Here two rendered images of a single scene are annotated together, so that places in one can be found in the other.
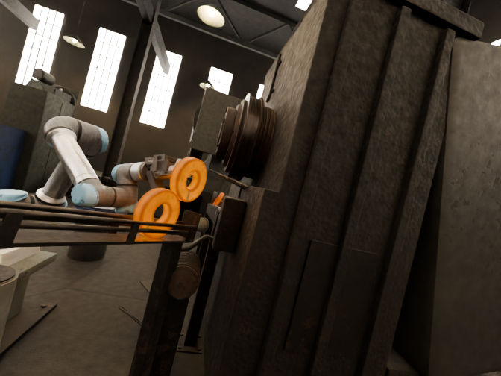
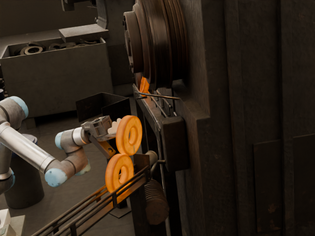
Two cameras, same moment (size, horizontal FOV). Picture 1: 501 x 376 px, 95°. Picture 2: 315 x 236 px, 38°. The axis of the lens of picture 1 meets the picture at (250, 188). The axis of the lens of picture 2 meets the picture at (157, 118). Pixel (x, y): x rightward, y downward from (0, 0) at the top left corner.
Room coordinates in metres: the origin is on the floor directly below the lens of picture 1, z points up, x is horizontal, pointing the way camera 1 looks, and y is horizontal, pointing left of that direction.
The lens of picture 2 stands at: (-0.82, -0.05, 1.48)
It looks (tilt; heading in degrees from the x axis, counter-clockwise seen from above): 20 degrees down; 5
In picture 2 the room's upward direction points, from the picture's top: 7 degrees counter-clockwise
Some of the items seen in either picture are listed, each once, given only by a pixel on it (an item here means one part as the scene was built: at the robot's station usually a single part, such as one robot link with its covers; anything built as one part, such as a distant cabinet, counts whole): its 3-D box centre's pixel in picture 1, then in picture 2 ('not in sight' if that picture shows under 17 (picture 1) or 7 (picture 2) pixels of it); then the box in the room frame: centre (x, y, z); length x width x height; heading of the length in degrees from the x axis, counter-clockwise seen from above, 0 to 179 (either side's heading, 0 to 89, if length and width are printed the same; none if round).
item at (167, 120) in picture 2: (229, 224); (175, 143); (1.04, 0.05, 0.68); 0.11 x 0.08 x 0.24; 102
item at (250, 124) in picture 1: (241, 139); (153, 40); (1.27, 0.11, 1.11); 0.47 x 0.06 x 0.47; 12
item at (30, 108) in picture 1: (35, 142); not in sight; (3.54, 3.39, 0.75); 0.70 x 0.48 x 1.50; 12
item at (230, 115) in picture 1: (224, 133); (132, 42); (1.25, 0.21, 1.11); 0.28 x 0.06 x 0.28; 12
